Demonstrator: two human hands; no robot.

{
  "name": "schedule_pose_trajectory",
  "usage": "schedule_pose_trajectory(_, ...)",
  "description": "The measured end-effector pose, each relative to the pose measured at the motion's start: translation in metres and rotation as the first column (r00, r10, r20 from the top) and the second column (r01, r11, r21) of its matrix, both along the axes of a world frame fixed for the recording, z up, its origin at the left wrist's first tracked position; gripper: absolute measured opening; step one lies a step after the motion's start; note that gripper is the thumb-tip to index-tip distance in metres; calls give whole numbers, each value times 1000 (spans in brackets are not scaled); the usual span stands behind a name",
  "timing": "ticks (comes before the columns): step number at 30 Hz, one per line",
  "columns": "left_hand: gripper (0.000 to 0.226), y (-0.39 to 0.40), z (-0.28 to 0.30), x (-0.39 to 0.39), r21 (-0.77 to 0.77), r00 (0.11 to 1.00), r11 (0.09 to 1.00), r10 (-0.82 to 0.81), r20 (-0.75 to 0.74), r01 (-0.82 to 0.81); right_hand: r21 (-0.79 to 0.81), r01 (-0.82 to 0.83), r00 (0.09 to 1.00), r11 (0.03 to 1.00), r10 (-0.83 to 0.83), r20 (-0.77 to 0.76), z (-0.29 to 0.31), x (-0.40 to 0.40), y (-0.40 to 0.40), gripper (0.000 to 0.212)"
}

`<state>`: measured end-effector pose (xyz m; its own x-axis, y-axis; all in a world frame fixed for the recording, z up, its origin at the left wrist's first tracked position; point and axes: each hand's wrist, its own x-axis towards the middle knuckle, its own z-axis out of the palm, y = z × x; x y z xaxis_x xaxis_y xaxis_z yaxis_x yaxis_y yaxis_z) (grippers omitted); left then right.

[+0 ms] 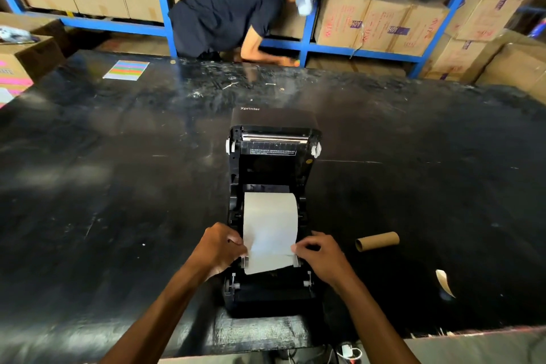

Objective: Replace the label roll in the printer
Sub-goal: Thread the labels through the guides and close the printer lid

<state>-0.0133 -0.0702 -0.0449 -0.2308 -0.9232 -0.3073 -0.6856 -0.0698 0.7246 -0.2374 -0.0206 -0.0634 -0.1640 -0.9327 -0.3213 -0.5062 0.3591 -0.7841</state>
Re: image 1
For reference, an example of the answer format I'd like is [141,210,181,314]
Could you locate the black label printer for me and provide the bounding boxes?
[222,105,323,318]

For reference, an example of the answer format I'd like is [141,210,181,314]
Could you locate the cardboard box with pink labels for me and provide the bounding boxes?
[0,35,65,109]

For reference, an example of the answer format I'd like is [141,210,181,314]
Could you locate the curled paper scrap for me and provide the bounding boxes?
[435,269,456,299]

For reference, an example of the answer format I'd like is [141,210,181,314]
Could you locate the person's left forearm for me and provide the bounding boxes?
[100,265,215,364]

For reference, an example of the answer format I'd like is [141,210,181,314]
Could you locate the row of shelved cardboard boxes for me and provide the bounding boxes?
[6,0,483,58]

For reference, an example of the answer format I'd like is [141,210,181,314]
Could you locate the brown cardboard tube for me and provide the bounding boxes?
[355,231,401,253]

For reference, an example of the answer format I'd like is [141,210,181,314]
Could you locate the person's left hand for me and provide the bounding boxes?
[188,222,249,282]

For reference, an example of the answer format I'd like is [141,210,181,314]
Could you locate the stack of cardboard boxes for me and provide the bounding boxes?
[420,0,546,105]

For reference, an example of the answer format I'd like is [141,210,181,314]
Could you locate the person's right hand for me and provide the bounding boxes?
[291,231,361,293]

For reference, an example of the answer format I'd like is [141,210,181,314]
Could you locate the white label paper roll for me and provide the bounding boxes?
[243,192,299,276]

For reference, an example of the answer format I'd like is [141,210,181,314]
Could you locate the blue metal shelf rack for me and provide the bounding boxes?
[0,0,495,79]

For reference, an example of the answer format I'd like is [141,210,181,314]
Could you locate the grey plastic packet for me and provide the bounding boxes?
[0,25,42,45]

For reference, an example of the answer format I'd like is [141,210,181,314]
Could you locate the plain brown cardboard box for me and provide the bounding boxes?
[0,11,72,54]

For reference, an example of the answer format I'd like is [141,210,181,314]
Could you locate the striped coloured sticker sheet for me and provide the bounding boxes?
[102,59,150,81]

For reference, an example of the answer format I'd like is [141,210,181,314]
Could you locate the person's right forearm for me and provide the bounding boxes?
[335,279,421,364]

